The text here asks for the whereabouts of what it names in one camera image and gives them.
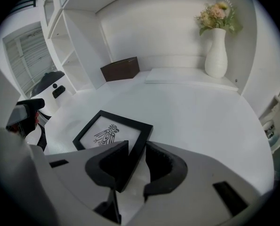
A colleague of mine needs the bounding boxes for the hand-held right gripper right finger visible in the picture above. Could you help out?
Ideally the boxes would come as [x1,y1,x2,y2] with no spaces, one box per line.
[130,141,268,226]

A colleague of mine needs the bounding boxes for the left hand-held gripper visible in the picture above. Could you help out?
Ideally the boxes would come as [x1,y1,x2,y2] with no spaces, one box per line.
[6,98,46,140]

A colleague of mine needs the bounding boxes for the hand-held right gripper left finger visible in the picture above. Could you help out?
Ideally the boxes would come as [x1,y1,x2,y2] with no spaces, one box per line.
[45,140,129,209]

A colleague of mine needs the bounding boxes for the black picture frame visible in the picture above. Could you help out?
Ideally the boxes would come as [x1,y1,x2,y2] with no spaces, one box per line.
[72,110,154,194]

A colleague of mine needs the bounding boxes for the white desk with drawers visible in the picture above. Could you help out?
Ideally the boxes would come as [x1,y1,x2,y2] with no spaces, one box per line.
[26,0,276,199]

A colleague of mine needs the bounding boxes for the white and black robot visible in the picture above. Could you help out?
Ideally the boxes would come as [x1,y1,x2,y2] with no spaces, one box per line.
[28,70,77,155]

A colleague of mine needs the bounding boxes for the window blinds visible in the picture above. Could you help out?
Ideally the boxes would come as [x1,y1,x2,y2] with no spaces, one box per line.
[2,26,51,97]

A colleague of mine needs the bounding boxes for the dark brown open box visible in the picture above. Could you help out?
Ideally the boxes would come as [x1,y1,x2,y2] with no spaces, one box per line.
[100,56,140,83]

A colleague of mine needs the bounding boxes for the white ribbed vase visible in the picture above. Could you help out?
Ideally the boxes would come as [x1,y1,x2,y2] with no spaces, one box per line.
[204,27,229,79]

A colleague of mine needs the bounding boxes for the pale flower bouquet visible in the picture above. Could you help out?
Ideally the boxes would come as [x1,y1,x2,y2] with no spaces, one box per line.
[193,0,244,36]

